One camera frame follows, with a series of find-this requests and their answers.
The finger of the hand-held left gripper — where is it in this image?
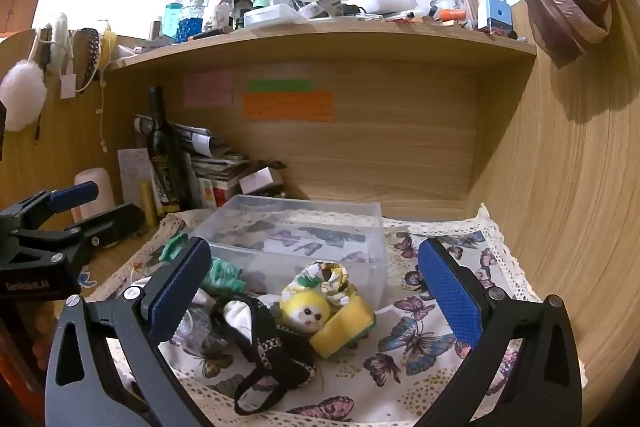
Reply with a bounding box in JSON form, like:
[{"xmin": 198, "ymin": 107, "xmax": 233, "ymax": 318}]
[
  {"xmin": 0, "ymin": 180, "xmax": 100, "ymax": 234},
  {"xmin": 10, "ymin": 203, "xmax": 147, "ymax": 266}
]

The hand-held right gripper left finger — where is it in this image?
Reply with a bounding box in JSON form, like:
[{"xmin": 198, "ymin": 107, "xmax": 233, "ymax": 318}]
[{"xmin": 45, "ymin": 237, "xmax": 213, "ymax": 427}]

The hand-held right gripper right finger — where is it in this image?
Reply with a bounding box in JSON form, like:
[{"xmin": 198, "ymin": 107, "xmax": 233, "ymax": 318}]
[{"xmin": 417, "ymin": 237, "xmax": 586, "ymax": 427}]

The green striped sock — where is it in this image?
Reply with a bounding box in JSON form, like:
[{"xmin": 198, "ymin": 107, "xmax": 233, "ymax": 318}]
[{"xmin": 202, "ymin": 257, "xmax": 246, "ymax": 296}]

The yellow sponge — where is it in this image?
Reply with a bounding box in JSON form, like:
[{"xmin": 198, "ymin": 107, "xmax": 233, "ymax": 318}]
[{"xmin": 309, "ymin": 294, "xmax": 377, "ymax": 360}]

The floral sock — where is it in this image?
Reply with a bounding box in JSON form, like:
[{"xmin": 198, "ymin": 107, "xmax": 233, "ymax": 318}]
[{"xmin": 292, "ymin": 260, "xmax": 359, "ymax": 308}]

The yellow plush doll head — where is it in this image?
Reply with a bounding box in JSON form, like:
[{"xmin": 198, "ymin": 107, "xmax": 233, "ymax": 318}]
[{"xmin": 279, "ymin": 289, "xmax": 331, "ymax": 334}]

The clear plastic storage box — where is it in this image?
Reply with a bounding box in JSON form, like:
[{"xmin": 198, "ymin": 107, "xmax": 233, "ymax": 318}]
[{"xmin": 187, "ymin": 194, "xmax": 390, "ymax": 308}]

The pale pink cylinder bottle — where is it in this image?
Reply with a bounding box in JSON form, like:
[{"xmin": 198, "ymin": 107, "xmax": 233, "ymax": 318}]
[{"xmin": 74, "ymin": 168, "xmax": 115, "ymax": 224}]

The yellow tube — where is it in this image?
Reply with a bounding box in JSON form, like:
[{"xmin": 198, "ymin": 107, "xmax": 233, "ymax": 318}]
[{"xmin": 140, "ymin": 181, "xmax": 157, "ymax": 228}]

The clear plastic wrapper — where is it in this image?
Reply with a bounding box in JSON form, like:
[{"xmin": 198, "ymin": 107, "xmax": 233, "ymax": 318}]
[{"xmin": 172, "ymin": 304, "xmax": 227, "ymax": 354}]

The white note paper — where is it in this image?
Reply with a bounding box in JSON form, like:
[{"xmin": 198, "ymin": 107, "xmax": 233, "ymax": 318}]
[{"xmin": 117, "ymin": 148, "xmax": 154, "ymax": 208}]

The butterfly print lace cloth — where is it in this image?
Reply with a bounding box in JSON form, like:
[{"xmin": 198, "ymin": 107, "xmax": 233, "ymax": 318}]
[{"xmin": 82, "ymin": 204, "xmax": 546, "ymax": 427}]

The dark wine bottle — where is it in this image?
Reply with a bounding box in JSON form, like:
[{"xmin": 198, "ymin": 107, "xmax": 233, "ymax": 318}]
[{"xmin": 146, "ymin": 86, "xmax": 189, "ymax": 214}]

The red and white box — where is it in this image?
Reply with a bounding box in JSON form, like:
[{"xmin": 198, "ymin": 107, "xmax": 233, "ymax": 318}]
[{"xmin": 197, "ymin": 177, "xmax": 242, "ymax": 208}]

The white fluffy pompom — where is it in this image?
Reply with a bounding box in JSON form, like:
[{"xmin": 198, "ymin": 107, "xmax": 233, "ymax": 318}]
[{"xmin": 0, "ymin": 61, "xmax": 48, "ymax": 132}]

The stack of magazines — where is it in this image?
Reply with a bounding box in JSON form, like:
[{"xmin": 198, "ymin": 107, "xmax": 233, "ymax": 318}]
[{"xmin": 134, "ymin": 114, "xmax": 251, "ymax": 180}]

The small white cardboard box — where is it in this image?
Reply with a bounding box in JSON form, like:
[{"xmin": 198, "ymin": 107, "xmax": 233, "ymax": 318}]
[{"xmin": 239, "ymin": 161, "xmax": 288, "ymax": 198}]

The black patterned headband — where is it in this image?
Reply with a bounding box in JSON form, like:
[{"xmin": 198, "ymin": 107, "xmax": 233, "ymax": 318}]
[{"xmin": 75, "ymin": 28, "xmax": 101, "ymax": 94}]

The white fluffy headband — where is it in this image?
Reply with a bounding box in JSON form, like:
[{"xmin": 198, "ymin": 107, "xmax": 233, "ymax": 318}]
[{"xmin": 47, "ymin": 13, "xmax": 71, "ymax": 58}]

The pink sticky note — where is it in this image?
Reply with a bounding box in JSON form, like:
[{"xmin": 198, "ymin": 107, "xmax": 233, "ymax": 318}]
[{"xmin": 182, "ymin": 69, "xmax": 234, "ymax": 108}]

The blue liquid bottle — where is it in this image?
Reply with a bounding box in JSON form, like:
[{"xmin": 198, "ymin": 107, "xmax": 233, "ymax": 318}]
[{"xmin": 162, "ymin": 2, "xmax": 185, "ymax": 42}]

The blue bead bottle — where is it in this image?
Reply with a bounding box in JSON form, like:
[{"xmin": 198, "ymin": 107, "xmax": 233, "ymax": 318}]
[{"xmin": 179, "ymin": 0, "xmax": 207, "ymax": 44}]

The orange sticky note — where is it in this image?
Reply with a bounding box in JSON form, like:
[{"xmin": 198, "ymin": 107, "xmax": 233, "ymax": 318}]
[{"xmin": 242, "ymin": 91, "xmax": 335, "ymax": 123}]

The green sticky note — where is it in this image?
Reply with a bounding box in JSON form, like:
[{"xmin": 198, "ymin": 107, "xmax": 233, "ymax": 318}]
[{"xmin": 247, "ymin": 79, "xmax": 313, "ymax": 93}]

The white flat plastic case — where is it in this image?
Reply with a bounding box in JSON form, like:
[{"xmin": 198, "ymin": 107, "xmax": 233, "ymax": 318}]
[{"xmin": 243, "ymin": 4, "xmax": 310, "ymax": 28}]

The wooden shelf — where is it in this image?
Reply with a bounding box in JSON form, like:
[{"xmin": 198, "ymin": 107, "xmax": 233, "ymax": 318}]
[{"xmin": 102, "ymin": 19, "xmax": 538, "ymax": 72}]

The blue plastic block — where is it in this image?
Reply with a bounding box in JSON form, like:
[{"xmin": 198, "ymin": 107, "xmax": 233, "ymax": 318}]
[{"xmin": 485, "ymin": 0, "xmax": 514, "ymax": 34}]

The round glass jar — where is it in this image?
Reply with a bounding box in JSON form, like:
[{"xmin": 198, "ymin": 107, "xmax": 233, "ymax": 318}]
[{"xmin": 430, "ymin": 0, "xmax": 463, "ymax": 20}]

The white flat box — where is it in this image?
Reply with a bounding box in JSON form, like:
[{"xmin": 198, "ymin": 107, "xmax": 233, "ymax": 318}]
[{"xmin": 345, "ymin": 0, "xmax": 419, "ymax": 14}]

